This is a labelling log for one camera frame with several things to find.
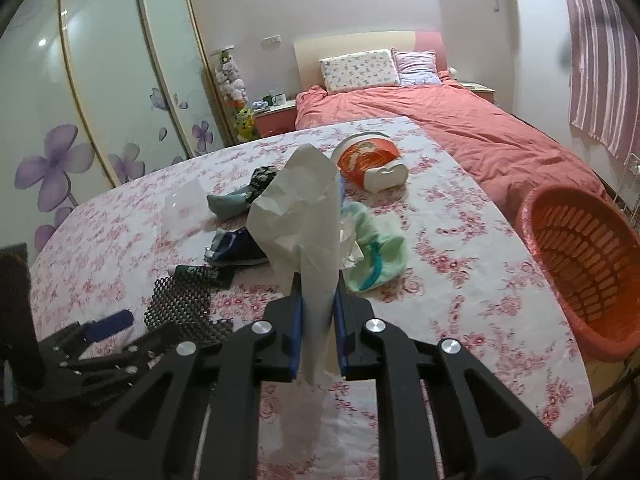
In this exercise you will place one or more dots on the right nightstand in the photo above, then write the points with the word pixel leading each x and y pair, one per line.
pixel 480 90

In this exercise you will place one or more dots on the hanging plush toys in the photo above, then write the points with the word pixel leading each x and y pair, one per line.
pixel 228 77

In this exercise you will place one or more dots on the dark blue wrapper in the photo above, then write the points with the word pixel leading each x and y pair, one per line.
pixel 234 248

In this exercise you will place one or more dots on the teal patterned sock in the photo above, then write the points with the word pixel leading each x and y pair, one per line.
pixel 226 207

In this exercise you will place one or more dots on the black mesh sheet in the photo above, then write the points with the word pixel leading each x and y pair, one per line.
pixel 185 305

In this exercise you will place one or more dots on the striped purple pillow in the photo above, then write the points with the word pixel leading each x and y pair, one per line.
pixel 416 68

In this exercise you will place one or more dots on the yellow green plush toy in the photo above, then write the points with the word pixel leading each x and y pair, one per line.
pixel 245 124

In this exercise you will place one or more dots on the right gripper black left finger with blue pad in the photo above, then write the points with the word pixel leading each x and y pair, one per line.
pixel 196 413

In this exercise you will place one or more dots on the red white paper noodle bowl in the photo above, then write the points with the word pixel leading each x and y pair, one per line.
pixel 372 161

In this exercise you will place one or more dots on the red plastic laundry basket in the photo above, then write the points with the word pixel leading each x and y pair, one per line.
pixel 590 257

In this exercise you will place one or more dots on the dark green packet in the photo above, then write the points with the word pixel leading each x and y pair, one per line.
pixel 211 276

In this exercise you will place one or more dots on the pink striped curtain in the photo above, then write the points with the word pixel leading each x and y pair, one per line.
pixel 604 75

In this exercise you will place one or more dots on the floral white pillow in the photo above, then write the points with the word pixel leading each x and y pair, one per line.
pixel 360 70

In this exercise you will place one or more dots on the light green sock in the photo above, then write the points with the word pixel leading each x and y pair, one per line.
pixel 384 250

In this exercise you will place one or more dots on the salmon pink duvet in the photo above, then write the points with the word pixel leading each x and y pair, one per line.
pixel 507 157

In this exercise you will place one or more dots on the clear plastic bag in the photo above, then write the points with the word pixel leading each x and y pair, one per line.
pixel 185 212

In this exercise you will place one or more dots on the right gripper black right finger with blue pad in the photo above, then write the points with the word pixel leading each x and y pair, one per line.
pixel 441 413

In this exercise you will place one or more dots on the glass wardrobe purple flowers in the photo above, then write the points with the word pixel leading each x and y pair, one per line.
pixel 96 94

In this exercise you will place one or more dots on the pink floral tablecloth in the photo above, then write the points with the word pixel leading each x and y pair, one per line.
pixel 469 276

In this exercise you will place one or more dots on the white green mug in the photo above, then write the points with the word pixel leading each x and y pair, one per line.
pixel 278 99

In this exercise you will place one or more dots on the pink left nightstand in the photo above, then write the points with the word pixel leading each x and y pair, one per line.
pixel 277 120

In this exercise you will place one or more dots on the beige pink headboard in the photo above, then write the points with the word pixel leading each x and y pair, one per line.
pixel 308 52

